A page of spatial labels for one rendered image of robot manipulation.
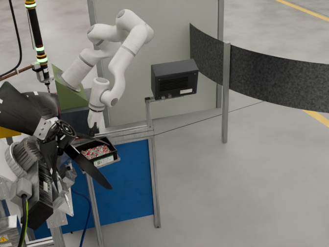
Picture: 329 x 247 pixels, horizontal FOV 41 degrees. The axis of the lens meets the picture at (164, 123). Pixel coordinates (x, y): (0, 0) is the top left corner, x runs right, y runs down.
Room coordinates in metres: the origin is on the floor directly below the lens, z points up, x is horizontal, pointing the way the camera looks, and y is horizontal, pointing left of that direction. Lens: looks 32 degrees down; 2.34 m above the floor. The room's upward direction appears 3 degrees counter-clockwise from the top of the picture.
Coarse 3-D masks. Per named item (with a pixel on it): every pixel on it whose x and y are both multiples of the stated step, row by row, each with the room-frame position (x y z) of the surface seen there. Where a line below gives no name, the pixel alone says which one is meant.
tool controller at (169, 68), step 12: (180, 60) 2.39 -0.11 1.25; (192, 60) 2.39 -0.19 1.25; (156, 72) 2.29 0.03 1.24; (168, 72) 2.29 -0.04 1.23; (180, 72) 2.29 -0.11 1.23; (192, 72) 2.30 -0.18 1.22; (156, 84) 2.27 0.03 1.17; (168, 84) 2.28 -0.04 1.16; (180, 84) 2.30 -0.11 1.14; (192, 84) 2.32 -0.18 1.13; (156, 96) 2.29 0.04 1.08; (168, 96) 2.28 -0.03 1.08
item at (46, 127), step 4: (40, 120) 1.74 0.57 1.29; (44, 120) 1.75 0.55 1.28; (40, 124) 1.73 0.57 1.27; (44, 124) 1.75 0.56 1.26; (48, 124) 1.76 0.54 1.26; (36, 128) 1.71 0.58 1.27; (40, 128) 1.72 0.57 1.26; (44, 128) 1.73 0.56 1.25; (48, 128) 1.75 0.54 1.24; (36, 132) 1.70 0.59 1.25; (40, 132) 1.71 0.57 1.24; (44, 132) 1.73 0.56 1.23; (36, 136) 1.69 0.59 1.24; (40, 136) 1.70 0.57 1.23; (44, 136) 1.72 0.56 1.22
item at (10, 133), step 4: (0, 128) 2.08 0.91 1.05; (4, 128) 2.09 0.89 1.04; (0, 132) 2.08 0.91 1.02; (4, 132) 2.08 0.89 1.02; (8, 132) 2.09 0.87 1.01; (12, 132) 2.09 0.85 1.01; (16, 132) 2.10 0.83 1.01; (20, 132) 2.10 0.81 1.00; (0, 136) 2.08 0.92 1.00; (4, 136) 2.08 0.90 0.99; (8, 136) 2.09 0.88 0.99; (12, 136) 2.09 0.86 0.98
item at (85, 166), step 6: (78, 156) 1.71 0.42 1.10; (84, 156) 1.67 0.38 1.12; (78, 162) 1.72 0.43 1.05; (84, 162) 1.69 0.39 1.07; (90, 162) 1.65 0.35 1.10; (84, 168) 1.71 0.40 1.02; (90, 168) 1.68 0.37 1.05; (96, 168) 1.62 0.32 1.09; (90, 174) 1.71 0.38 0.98; (96, 174) 1.66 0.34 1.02; (102, 174) 1.59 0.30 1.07; (96, 180) 1.70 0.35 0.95; (102, 180) 1.65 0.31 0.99; (102, 186) 1.71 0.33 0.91; (108, 186) 1.64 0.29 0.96
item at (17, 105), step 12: (0, 96) 1.69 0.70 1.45; (12, 96) 1.73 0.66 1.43; (0, 108) 1.65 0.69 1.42; (12, 108) 1.68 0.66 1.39; (24, 108) 1.72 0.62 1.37; (0, 120) 1.61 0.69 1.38; (12, 120) 1.65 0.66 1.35; (24, 120) 1.69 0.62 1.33; (36, 120) 1.73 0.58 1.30; (24, 132) 1.66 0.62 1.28
